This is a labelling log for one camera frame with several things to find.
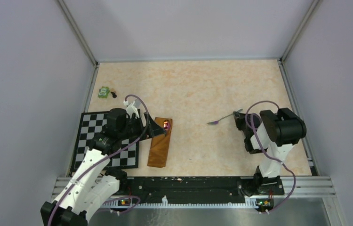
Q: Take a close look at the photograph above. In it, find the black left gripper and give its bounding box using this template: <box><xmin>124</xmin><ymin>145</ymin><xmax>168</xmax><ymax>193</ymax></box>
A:
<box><xmin>119</xmin><ymin>111</ymin><xmax>166</xmax><ymax>141</ymax></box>

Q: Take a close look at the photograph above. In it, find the iridescent rainbow spoon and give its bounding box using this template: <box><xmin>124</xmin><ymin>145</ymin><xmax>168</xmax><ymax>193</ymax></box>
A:
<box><xmin>163</xmin><ymin>119</ymin><xmax>171</xmax><ymax>131</ymax></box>

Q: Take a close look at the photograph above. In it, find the brown satin napkin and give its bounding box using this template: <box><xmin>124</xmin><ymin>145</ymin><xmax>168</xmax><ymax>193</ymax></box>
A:
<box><xmin>147</xmin><ymin>117</ymin><xmax>173</xmax><ymax>168</ymax></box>

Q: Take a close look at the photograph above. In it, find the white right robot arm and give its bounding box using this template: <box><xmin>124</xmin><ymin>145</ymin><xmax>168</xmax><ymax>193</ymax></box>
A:
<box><xmin>233</xmin><ymin>108</ymin><xmax>306</xmax><ymax>194</ymax></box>

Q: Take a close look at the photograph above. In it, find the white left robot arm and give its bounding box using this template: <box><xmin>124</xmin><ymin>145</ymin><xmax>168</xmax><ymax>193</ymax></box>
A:
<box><xmin>40</xmin><ymin>95</ymin><xmax>167</xmax><ymax>226</ymax></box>

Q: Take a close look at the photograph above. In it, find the black white chessboard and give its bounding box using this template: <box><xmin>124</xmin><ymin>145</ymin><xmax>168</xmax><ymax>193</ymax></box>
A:
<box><xmin>69</xmin><ymin>112</ymin><xmax>139</xmax><ymax>174</ymax></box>

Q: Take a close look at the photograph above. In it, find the small wooden black-tipped piece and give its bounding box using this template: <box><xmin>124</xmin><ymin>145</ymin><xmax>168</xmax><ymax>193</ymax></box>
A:
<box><xmin>110</xmin><ymin>89</ymin><xmax>117</xmax><ymax>98</ymax></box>

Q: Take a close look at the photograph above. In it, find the green toy block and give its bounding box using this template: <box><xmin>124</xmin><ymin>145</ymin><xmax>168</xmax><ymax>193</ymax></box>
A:
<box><xmin>98</xmin><ymin>86</ymin><xmax>110</xmax><ymax>98</ymax></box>

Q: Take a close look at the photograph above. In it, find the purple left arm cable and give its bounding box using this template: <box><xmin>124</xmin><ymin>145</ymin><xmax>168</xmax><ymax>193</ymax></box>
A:
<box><xmin>47</xmin><ymin>94</ymin><xmax>151</xmax><ymax>226</ymax></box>

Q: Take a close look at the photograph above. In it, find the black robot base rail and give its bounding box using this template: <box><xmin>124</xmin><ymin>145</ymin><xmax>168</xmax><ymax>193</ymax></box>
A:
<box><xmin>114</xmin><ymin>176</ymin><xmax>285</xmax><ymax>204</ymax></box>

